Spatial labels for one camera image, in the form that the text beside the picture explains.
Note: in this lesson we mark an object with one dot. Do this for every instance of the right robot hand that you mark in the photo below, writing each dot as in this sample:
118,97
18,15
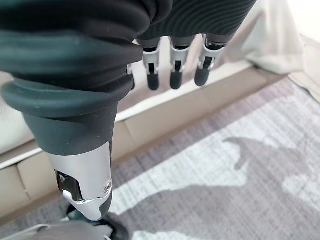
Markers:
75,62

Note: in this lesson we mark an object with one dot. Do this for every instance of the white bed sheet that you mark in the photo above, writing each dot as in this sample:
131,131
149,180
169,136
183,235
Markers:
272,32

